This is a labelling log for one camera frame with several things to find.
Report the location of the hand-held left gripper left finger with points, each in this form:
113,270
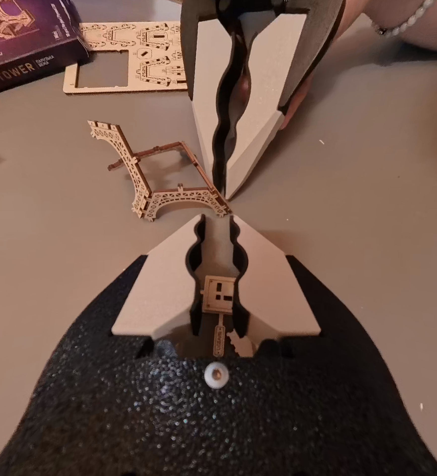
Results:
151,297

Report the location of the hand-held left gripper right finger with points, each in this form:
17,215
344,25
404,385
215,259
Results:
278,297

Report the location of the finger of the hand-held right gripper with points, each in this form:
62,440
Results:
207,74
274,74

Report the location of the wooden lattice arch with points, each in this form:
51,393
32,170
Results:
199,166

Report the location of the wooden arch frame assembly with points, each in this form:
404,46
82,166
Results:
131,167

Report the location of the grey desk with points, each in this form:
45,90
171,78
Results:
352,223

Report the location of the person's right hand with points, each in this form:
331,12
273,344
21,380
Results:
352,18

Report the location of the serrated square wooden plate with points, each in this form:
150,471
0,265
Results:
242,344

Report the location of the wooden sheet with long parts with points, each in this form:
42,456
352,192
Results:
99,86

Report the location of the dark purple puzzle box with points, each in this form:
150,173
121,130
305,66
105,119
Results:
24,37

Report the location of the wooden four-square connector frame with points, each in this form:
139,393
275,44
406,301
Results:
229,286

